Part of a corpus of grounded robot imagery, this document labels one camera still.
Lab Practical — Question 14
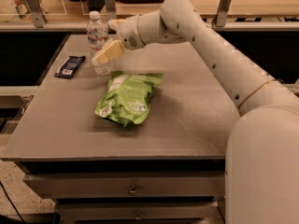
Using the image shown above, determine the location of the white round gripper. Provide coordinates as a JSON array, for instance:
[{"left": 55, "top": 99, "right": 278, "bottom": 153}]
[{"left": 92, "top": 15, "right": 145, "bottom": 66}]

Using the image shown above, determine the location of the clear plastic water bottle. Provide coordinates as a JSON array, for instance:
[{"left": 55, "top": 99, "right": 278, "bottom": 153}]
[{"left": 86, "top": 10, "right": 114, "bottom": 77}]

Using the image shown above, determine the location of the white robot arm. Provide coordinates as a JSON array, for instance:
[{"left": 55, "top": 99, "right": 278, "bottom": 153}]
[{"left": 92, "top": 0, "right": 299, "bottom": 224}]

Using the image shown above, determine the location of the dark blue candy bar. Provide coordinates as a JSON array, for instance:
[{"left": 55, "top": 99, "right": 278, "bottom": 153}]
[{"left": 55, "top": 56, "right": 86, "bottom": 78}]

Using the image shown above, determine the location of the green snack bag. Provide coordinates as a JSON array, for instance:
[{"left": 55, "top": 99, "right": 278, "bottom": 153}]
[{"left": 95, "top": 71, "right": 164, "bottom": 127}]

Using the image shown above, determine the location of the orange printed package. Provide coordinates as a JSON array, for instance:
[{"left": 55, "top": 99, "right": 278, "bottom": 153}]
[{"left": 4, "top": 0, "right": 49, "bottom": 17}]

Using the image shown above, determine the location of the upper grey drawer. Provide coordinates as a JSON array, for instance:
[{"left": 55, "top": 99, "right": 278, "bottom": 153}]
[{"left": 23, "top": 172, "right": 225, "bottom": 199}]

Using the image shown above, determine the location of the grey drawer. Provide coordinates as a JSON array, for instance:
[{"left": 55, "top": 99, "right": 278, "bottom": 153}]
[
  {"left": 55, "top": 202, "right": 218, "bottom": 222},
  {"left": 23, "top": 172, "right": 225, "bottom": 199}
]

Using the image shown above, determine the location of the lower grey drawer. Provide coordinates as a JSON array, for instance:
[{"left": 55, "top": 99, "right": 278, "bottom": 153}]
[{"left": 55, "top": 202, "right": 218, "bottom": 222}]

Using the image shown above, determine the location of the middle metal bracket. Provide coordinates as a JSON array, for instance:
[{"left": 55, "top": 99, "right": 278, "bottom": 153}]
[{"left": 105, "top": 0, "right": 117, "bottom": 20}]

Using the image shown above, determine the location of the metal bracket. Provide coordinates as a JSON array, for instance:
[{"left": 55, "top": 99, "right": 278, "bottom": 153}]
[
  {"left": 105, "top": 0, "right": 117, "bottom": 20},
  {"left": 213, "top": 0, "right": 232, "bottom": 27},
  {"left": 26, "top": 0, "right": 47, "bottom": 28}
]

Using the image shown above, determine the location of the left metal bracket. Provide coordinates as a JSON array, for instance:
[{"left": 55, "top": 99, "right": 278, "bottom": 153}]
[{"left": 26, "top": 0, "right": 47, "bottom": 28}]

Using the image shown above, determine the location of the right metal bracket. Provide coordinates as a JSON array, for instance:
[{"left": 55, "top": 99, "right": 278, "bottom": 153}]
[{"left": 213, "top": 0, "right": 232, "bottom": 27}]

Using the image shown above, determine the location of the black floor cable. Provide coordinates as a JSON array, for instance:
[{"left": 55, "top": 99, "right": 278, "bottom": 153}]
[{"left": 0, "top": 181, "right": 26, "bottom": 224}]

